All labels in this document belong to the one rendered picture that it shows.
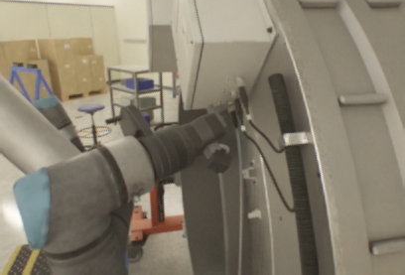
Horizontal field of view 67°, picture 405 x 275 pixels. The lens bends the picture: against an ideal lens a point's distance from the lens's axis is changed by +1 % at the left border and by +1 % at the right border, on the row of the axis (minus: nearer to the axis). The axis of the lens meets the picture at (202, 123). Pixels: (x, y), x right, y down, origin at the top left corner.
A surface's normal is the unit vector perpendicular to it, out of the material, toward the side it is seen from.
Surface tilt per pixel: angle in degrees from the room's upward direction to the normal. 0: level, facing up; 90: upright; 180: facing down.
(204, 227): 33
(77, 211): 86
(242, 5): 42
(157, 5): 55
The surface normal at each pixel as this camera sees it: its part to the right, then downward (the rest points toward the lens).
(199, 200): 0.15, -0.36
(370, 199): 0.18, -0.15
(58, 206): 0.54, -0.05
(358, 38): -0.78, -0.18
